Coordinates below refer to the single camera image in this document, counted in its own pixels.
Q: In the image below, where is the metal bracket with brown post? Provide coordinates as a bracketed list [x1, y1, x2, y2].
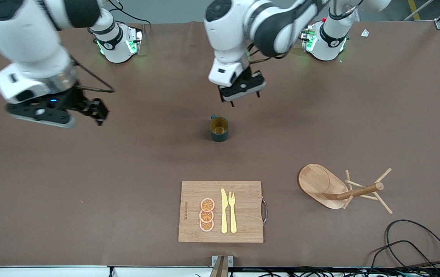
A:
[208, 255, 234, 277]

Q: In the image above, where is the yellow plastic knife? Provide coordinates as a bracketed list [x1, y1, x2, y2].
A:
[221, 188, 228, 234]

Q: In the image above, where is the black cable bundle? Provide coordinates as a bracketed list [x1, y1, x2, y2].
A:
[230, 267, 440, 277]

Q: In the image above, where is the brown table cover mat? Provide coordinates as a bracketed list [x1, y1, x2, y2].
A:
[0, 19, 440, 269]

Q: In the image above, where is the black looped cable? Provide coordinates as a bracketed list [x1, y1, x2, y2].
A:
[367, 240, 440, 277]
[385, 219, 440, 275]

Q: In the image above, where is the white table edge rail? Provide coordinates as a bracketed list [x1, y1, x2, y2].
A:
[0, 265, 440, 277]

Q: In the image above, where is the wooden mug rack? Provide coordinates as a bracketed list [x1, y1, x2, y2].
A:
[298, 164, 393, 215]

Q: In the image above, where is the black base cable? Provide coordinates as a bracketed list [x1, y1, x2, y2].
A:
[107, 0, 152, 26]

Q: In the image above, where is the teal cup with yellow inside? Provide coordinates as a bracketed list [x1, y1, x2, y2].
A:
[209, 114, 230, 143]

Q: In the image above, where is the bamboo cutting board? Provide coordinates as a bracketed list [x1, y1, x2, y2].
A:
[178, 181, 268, 244]

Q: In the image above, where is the yellow plastic fork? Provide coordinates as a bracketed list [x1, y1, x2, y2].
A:
[228, 191, 237, 234]

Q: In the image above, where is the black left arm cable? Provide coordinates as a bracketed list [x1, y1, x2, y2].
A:
[245, 42, 282, 65]

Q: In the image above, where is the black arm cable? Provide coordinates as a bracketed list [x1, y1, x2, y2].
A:
[70, 58, 115, 93]
[245, 42, 282, 65]

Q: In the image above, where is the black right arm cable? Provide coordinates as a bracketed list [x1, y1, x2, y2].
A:
[70, 58, 115, 93]

